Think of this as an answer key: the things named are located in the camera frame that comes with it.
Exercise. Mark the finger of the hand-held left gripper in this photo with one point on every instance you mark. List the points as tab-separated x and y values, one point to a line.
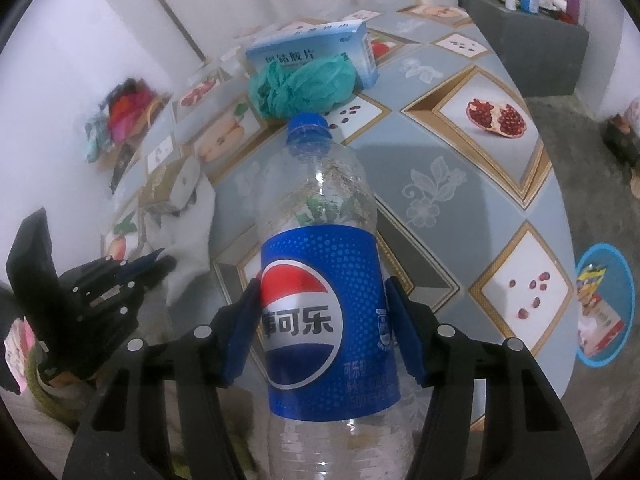
142	262
157	270

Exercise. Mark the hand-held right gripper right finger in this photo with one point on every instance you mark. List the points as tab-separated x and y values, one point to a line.
407	340

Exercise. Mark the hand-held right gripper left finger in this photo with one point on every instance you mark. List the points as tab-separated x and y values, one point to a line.
240	340

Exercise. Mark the white tissue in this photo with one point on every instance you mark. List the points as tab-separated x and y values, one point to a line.
190	240

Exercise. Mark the clear cola bottle blue label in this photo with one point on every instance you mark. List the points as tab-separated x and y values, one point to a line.
320	310

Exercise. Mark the blue mesh waste basket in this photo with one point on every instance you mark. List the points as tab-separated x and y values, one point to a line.
617	267

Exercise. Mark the pink floral bag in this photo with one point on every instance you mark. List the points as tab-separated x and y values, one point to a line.
12	360

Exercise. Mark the green fuzzy garment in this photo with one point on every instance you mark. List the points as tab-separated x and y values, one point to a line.
55	395

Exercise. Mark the fruit printed tablecloth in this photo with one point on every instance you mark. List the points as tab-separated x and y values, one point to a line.
450	200

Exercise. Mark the cardboard box with clothes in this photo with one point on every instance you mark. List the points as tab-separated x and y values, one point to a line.
125	115

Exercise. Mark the yellow and blue snack wrapper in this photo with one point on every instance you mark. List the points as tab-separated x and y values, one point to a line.
590	280

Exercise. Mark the teal crumpled mesh cloth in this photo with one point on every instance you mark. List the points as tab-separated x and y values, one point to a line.
295	85

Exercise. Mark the thin dark pole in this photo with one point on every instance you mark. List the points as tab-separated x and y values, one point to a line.
170	12

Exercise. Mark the light blue medicine box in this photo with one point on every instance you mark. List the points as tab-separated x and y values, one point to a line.
310	45

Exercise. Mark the dark grey cabinet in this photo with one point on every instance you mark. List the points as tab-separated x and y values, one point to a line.
525	55

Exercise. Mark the purple card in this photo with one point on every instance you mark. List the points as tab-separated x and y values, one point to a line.
572	6

